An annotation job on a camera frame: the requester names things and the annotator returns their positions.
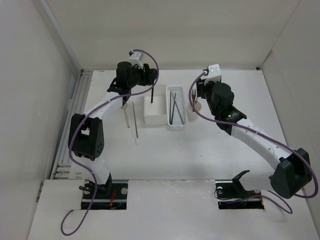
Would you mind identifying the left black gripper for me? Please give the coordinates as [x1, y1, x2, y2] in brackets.
[127, 63, 156, 89]

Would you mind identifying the brown wooden fork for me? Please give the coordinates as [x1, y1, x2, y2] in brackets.
[191, 88, 197, 108]

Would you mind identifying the black plastic spoon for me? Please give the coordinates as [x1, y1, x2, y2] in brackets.
[150, 85, 155, 105]

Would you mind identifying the black chopstick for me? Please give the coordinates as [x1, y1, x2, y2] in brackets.
[169, 92, 177, 125]
[169, 91, 172, 125]

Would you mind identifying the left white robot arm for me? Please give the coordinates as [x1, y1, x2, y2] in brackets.
[68, 61, 159, 199]

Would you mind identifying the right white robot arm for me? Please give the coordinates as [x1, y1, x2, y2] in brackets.
[195, 79, 318, 199]

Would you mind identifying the white paper cup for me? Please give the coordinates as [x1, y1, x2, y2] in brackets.
[187, 101, 202, 122]

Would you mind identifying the silver metal chopstick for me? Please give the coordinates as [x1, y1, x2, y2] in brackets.
[132, 102, 139, 139]

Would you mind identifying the light wooden chopstick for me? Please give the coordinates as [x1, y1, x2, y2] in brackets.
[123, 105, 131, 129]

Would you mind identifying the white perforated tray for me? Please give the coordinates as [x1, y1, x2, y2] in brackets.
[166, 85, 188, 131]

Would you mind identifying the white square box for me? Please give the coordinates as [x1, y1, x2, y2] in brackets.
[143, 84, 167, 126]

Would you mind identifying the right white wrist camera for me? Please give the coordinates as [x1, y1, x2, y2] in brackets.
[204, 63, 222, 83]

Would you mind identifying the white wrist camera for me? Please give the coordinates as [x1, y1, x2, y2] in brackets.
[204, 63, 222, 83]
[128, 50, 143, 69]

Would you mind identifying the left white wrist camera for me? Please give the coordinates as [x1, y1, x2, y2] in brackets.
[128, 50, 143, 69]

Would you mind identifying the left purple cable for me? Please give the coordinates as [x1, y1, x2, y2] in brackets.
[61, 48, 160, 236]

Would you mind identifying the purple cable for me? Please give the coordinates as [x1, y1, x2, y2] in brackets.
[188, 71, 316, 215]
[61, 48, 160, 236]

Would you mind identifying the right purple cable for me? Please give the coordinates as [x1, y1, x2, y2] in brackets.
[188, 71, 316, 215]

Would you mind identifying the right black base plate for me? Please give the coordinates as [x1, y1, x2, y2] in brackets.
[214, 170, 265, 210]

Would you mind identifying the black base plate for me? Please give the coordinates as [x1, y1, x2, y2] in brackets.
[79, 180, 129, 210]
[214, 170, 265, 210]

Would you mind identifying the aluminium rail frame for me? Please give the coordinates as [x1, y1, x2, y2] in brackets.
[48, 69, 93, 180]

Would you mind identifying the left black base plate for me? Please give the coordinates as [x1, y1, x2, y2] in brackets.
[79, 180, 129, 210]

